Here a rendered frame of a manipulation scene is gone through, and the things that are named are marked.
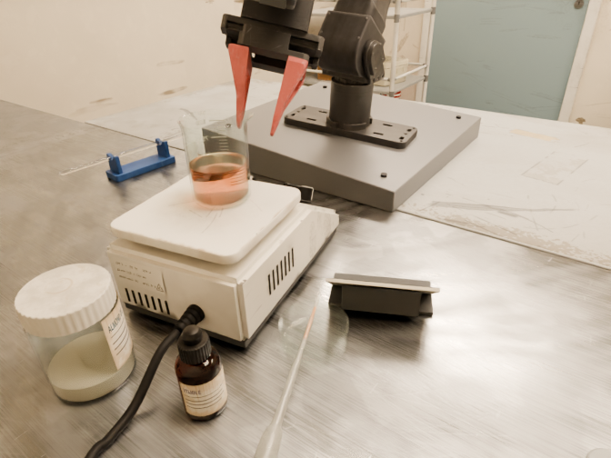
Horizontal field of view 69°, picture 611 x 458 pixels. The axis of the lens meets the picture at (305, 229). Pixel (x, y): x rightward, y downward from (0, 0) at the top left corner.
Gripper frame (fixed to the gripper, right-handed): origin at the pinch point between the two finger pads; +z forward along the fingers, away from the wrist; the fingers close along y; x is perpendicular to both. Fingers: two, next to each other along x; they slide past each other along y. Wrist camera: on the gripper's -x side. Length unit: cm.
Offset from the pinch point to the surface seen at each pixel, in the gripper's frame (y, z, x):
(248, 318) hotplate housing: 3.4, 16.8, -14.2
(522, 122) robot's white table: 45, -17, 33
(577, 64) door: 160, -109, 206
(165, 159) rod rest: -14.3, 4.5, 22.6
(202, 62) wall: -44, -52, 169
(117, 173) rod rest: -19.4, 8.0, 18.4
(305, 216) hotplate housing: 6.4, 8.5, -7.6
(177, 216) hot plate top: -3.9, 10.5, -11.0
